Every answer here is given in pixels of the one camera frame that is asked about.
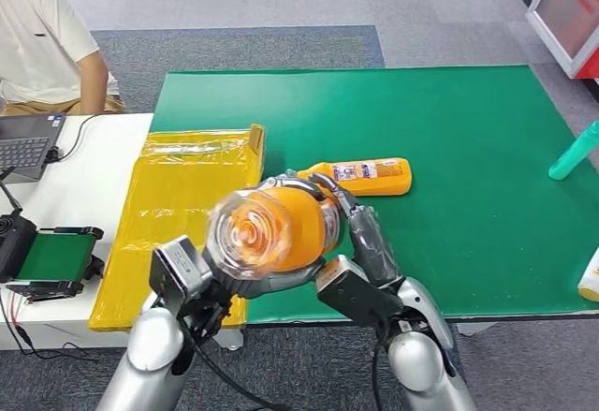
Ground black antenna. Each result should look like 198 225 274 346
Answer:
0 168 23 213

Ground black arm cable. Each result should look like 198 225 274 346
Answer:
371 338 383 411
180 319 292 411

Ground black device with fan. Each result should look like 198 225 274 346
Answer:
0 209 38 284

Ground red and black wires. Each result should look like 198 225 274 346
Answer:
0 285 94 361

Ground yellow film-wrapped cardboard box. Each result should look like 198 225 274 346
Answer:
88 124 267 333

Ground green table mat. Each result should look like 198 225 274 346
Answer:
150 65 599 324

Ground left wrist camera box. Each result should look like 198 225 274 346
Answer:
149 236 215 317

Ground teal plastic bottle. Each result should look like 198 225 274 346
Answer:
548 121 599 181

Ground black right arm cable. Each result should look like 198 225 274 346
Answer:
371 338 383 411

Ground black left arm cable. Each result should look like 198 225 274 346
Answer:
180 319 292 411

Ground black laptop cable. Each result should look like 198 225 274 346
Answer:
47 113 102 165

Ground person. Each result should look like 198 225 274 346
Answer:
0 0 127 117

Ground white and yellow bottle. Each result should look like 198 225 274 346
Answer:
578 247 599 302

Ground red and white sign stand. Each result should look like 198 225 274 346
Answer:
525 0 599 81

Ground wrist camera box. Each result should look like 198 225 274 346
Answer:
149 236 215 317
316 255 401 330

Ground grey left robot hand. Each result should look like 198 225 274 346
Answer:
201 246 328 301

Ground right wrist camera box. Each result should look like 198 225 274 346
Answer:
316 255 401 330

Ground small green belt conveyor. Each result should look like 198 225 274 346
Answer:
5 226 106 304

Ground white table foot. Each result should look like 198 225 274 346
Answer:
213 329 244 352

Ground orange bottle with clear cap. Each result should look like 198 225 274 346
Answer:
205 185 345 281
296 157 414 198

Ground dark grey laptop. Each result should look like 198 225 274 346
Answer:
0 113 66 184

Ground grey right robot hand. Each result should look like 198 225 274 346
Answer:
260 170 404 290

